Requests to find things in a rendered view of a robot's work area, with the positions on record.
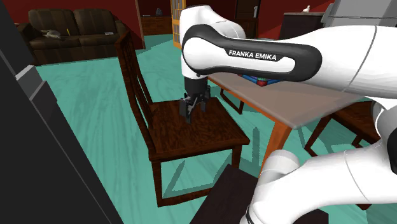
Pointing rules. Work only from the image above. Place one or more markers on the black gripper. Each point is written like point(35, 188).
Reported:
point(196, 87)

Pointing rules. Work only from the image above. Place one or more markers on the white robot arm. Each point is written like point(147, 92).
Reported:
point(335, 52)

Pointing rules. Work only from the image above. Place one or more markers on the dark wooden chair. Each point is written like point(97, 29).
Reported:
point(186, 130)
point(356, 119)

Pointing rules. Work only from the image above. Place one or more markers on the blue red green toy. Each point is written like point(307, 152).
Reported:
point(262, 80)

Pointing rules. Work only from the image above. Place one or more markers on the wooden table with grey top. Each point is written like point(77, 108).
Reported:
point(279, 102)

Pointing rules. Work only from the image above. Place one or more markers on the yellow glazed door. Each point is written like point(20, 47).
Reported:
point(176, 24)

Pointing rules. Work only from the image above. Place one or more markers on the brown wooden sideboard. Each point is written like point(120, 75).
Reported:
point(155, 24)

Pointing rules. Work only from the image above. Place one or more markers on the dark robot stand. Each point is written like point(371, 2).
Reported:
point(226, 198)

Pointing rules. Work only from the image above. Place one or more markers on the dark wooden door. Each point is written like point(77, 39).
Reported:
point(248, 18)

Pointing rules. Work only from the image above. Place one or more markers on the dark chest of drawers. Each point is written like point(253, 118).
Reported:
point(299, 26)

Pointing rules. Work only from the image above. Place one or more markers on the dark brown sofa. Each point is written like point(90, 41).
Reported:
point(83, 34)

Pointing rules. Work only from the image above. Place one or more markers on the tall black cabinet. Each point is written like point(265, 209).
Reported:
point(34, 149)

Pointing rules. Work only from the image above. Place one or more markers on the grey box-shaped appliance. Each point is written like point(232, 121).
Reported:
point(363, 12)

